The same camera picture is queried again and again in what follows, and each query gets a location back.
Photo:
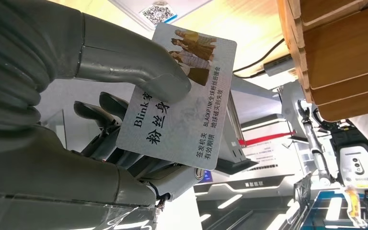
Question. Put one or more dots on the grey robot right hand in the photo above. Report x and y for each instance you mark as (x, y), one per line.
(44, 171)

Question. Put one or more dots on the grey kiosk stand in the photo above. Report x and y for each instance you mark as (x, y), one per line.
(234, 149)

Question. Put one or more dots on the small dark usb hub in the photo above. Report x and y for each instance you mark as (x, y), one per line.
(279, 65)

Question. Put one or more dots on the white background humanoid robot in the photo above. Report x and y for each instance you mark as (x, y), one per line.
(361, 165)

